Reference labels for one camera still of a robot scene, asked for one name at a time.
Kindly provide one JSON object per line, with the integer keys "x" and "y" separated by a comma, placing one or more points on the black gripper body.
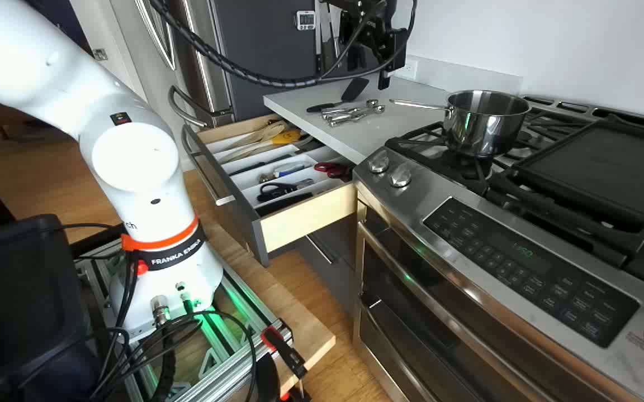
{"x": 370, "y": 40}

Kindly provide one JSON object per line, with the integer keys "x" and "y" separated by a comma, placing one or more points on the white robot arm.
{"x": 128, "y": 149}

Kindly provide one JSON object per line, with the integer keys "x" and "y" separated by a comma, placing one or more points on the white cutlery tray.
{"x": 250, "y": 165}

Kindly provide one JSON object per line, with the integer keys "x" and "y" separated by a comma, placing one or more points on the open wooden kitchen drawer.
{"x": 277, "y": 228}

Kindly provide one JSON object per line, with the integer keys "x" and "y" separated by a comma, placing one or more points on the black spatula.
{"x": 355, "y": 85}

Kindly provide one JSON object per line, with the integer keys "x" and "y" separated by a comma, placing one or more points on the metal scoop right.
{"x": 370, "y": 105}

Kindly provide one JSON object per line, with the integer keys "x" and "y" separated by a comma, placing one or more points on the metal scoop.
{"x": 339, "y": 120}
{"x": 370, "y": 105}

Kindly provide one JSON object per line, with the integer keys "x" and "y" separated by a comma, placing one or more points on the metal scoop left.
{"x": 339, "y": 120}

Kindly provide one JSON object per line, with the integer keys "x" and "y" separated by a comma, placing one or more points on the yellow tipped spatula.
{"x": 283, "y": 137}

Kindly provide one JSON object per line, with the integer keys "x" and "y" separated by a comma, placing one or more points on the stainless steel pot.
{"x": 483, "y": 123}

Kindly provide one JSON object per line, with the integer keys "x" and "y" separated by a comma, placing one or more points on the black scissors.
{"x": 275, "y": 190}

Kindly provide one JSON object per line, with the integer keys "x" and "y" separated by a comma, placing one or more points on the black cast iron griddle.
{"x": 601, "y": 167}

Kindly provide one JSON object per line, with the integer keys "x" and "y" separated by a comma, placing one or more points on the stainless steel gas range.
{"x": 482, "y": 287}

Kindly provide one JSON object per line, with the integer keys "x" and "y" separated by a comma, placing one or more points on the black box on cart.
{"x": 42, "y": 354}

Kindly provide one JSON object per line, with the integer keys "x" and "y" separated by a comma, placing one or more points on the red handled tool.
{"x": 333, "y": 169}

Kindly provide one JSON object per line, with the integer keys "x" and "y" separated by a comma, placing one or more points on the robot base mounting frame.
{"x": 207, "y": 354}

